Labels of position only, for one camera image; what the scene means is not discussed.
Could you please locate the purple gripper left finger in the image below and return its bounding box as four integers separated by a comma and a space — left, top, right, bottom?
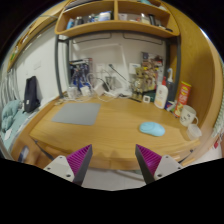
44, 143, 93, 187

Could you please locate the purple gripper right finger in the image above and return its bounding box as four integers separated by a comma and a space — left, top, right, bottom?
134, 143, 183, 185

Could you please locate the light blue computer mouse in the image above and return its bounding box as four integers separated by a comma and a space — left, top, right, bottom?
139, 122, 165, 137

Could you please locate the grey mouse pad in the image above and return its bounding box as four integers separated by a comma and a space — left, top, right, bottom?
52, 103, 101, 126

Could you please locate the clear plastic cup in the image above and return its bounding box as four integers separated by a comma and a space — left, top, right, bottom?
187, 124, 202, 140

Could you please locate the white mug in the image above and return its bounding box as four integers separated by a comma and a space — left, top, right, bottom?
180, 105, 198, 127

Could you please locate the small white clock cube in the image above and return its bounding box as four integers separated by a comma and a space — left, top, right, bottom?
143, 95, 151, 103

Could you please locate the white lotion bottle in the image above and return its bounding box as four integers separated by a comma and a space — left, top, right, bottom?
154, 78, 168, 109

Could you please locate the white power adapter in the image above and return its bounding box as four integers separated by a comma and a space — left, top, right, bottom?
94, 84, 105, 96

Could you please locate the black bag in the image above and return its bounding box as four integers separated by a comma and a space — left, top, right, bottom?
24, 76, 40, 113

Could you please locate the robot figure model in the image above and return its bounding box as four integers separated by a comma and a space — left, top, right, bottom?
131, 67, 149, 102

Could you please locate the dark spray bottle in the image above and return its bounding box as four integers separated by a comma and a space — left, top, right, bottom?
166, 68, 174, 101

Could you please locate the teal blanket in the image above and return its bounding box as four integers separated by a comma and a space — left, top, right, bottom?
1, 100, 22, 132

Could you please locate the red yellow snack canister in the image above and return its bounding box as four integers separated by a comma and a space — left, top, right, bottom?
174, 82, 191, 117

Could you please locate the wooden wall shelf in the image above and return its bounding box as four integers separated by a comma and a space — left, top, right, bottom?
55, 0, 180, 38

